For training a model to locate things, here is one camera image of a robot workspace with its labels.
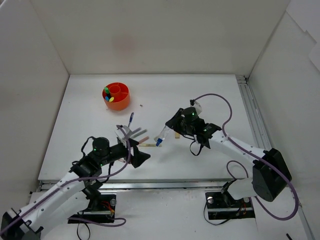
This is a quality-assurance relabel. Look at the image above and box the yellow slim highlighter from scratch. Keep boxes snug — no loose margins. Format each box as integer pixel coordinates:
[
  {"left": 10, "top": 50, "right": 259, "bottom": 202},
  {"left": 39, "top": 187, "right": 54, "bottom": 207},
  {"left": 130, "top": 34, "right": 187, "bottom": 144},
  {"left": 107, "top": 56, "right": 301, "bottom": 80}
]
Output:
[{"left": 138, "top": 143, "right": 157, "bottom": 148}]

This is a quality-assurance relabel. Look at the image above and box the clear glue bottle blue cap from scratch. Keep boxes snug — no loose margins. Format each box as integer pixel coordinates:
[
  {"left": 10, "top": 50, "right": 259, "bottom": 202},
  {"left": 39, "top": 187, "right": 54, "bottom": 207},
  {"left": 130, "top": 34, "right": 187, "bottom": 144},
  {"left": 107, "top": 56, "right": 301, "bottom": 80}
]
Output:
[{"left": 154, "top": 125, "right": 171, "bottom": 147}]

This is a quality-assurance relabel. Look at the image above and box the blue ballpoint pen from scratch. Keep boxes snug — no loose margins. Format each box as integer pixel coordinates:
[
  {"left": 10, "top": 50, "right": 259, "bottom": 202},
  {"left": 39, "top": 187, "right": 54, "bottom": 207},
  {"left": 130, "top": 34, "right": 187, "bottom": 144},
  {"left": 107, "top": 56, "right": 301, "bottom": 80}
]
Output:
[{"left": 127, "top": 112, "right": 135, "bottom": 128}]

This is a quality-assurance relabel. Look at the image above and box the green cap black highlighter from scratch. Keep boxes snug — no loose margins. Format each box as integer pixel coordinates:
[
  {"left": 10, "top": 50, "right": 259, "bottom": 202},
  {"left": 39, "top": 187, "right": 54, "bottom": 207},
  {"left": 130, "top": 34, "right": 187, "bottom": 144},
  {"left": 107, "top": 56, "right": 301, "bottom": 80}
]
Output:
[{"left": 104, "top": 87, "right": 110, "bottom": 94}]

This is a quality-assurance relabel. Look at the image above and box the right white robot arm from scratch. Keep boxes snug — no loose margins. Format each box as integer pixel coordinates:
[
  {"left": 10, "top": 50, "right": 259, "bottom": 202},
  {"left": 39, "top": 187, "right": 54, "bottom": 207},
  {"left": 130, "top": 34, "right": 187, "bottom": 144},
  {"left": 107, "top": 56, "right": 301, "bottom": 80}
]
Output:
[{"left": 165, "top": 107, "right": 292, "bottom": 206}]

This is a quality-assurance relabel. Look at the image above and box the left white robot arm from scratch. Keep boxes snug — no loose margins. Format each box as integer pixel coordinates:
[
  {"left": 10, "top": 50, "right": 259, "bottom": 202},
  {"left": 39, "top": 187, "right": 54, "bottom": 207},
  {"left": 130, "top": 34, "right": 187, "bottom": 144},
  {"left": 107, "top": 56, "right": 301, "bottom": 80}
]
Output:
[{"left": 0, "top": 137, "right": 151, "bottom": 240}]

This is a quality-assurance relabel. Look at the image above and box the purple-grey slim highlighter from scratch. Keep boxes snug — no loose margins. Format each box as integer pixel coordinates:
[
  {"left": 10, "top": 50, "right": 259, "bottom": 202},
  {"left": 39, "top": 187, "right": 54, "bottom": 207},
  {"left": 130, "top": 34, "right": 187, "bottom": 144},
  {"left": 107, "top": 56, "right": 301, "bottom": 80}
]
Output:
[{"left": 132, "top": 127, "right": 142, "bottom": 134}]

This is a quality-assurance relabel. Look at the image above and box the pink-orange slim highlighter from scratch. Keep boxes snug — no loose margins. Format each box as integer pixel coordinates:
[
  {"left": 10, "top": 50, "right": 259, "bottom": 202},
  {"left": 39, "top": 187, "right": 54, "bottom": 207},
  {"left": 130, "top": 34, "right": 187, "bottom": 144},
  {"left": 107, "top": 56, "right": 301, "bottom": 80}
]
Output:
[{"left": 138, "top": 136, "right": 150, "bottom": 144}]

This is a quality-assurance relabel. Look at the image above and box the green-grey slim highlighter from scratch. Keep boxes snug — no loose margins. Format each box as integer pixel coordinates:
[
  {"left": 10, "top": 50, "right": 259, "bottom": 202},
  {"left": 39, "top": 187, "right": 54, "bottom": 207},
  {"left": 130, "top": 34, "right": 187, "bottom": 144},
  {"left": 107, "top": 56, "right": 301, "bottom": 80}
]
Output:
[{"left": 131, "top": 129, "right": 148, "bottom": 139}]

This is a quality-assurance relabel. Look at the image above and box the orange round divided container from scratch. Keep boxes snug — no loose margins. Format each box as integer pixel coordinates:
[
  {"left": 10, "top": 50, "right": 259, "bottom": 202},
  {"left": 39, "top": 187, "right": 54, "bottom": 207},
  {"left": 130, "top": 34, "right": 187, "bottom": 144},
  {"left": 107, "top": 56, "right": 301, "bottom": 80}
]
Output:
[{"left": 102, "top": 82, "right": 131, "bottom": 111}]

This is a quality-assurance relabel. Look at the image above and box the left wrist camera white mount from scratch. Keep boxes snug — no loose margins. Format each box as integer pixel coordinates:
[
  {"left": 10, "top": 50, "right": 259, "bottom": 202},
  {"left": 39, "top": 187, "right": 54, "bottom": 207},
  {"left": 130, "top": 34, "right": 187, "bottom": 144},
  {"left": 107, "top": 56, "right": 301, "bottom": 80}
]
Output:
[{"left": 115, "top": 125, "right": 132, "bottom": 147}]

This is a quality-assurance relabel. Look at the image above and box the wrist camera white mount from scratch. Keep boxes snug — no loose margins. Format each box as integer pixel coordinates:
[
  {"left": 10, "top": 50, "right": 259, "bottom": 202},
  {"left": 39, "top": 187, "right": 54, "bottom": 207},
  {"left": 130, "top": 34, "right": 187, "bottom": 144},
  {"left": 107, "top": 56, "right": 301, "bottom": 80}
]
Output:
[
  {"left": 189, "top": 99, "right": 202, "bottom": 115},
  {"left": 115, "top": 125, "right": 132, "bottom": 147}
]

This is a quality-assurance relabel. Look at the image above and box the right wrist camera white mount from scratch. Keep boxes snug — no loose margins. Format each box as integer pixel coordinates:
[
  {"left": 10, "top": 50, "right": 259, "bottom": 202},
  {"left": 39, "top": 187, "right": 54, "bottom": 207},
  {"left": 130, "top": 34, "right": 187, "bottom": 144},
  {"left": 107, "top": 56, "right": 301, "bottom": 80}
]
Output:
[{"left": 189, "top": 99, "right": 202, "bottom": 115}]

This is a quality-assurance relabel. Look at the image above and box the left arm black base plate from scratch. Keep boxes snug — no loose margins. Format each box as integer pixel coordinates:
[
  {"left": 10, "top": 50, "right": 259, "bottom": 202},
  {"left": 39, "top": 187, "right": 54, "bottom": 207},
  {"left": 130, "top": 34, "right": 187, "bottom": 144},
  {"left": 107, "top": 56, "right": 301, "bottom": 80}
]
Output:
[{"left": 71, "top": 193, "right": 117, "bottom": 224}]

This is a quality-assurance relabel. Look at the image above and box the aluminium frame rail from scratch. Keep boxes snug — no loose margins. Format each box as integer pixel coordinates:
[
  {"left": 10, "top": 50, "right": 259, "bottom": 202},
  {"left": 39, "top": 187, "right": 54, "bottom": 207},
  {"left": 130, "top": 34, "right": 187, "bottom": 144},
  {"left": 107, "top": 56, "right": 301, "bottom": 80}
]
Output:
[{"left": 38, "top": 74, "right": 319, "bottom": 240}]

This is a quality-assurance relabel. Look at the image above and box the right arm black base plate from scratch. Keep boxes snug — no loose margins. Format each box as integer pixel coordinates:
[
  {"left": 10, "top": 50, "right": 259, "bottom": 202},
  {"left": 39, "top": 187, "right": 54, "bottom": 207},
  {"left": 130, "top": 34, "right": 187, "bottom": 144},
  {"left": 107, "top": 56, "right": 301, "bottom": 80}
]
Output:
[{"left": 203, "top": 182, "right": 256, "bottom": 226}]

